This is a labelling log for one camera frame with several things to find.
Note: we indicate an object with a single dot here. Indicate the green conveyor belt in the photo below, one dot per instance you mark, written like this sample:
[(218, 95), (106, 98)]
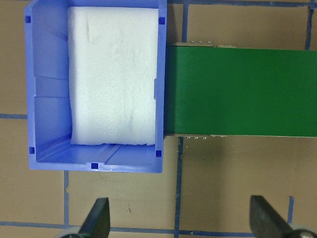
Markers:
[(231, 91)]

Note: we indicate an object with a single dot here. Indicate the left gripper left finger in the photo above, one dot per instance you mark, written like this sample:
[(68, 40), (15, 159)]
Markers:
[(96, 225)]

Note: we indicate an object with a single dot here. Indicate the left blue plastic bin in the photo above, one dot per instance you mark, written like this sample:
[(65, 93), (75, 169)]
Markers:
[(48, 102)]

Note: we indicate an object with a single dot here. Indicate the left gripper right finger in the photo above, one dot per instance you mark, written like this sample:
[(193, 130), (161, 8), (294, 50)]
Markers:
[(265, 222)]

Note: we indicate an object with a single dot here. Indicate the left white foam pad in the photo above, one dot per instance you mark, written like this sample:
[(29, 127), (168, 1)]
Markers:
[(112, 70)]

